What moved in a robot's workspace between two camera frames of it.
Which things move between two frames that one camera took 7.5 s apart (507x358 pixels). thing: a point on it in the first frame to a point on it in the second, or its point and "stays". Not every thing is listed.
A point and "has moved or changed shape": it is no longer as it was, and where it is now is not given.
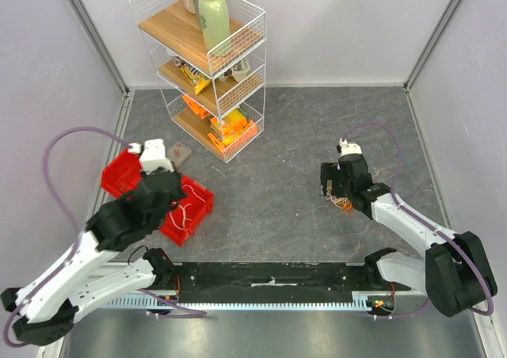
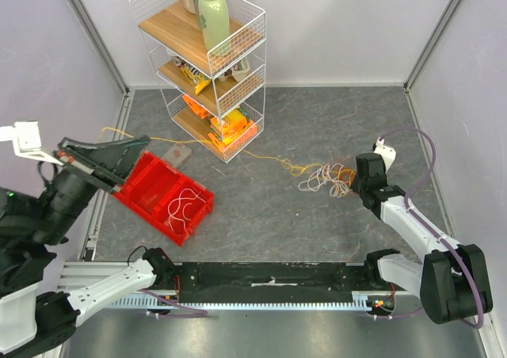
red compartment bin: [123, 170] stays
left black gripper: [181, 193] to [102, 161]
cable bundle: [344, 203] has moved or changed shape
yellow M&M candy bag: [198, 80] stays
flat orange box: [199, 110] stays
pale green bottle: [215, 15] stays
